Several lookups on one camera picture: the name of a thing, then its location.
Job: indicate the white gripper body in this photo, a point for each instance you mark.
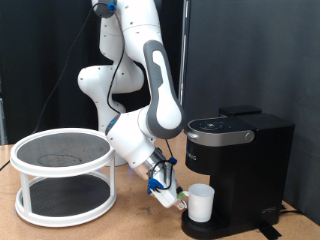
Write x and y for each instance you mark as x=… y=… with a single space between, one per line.
x=166 y=193

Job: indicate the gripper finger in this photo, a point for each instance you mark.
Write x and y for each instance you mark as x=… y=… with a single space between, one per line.
x=181 y=193
x=181 y=205

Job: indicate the black Keurig coffee machine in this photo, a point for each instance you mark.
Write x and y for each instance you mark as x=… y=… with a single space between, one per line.
x=250 y=173

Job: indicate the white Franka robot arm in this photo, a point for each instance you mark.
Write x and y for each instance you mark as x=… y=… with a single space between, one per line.
x=150 y=100

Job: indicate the black tape strip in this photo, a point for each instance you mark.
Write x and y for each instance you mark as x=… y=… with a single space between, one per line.
x=269 y=232

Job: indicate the white two-tier turntable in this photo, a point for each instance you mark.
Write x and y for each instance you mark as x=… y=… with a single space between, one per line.
x=43 y=150

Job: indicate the silver vertical pole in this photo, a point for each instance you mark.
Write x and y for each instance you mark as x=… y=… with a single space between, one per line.
x=184 y=50

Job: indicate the grey metal frame post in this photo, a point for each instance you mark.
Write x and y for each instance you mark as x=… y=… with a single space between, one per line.
x=2 y=126

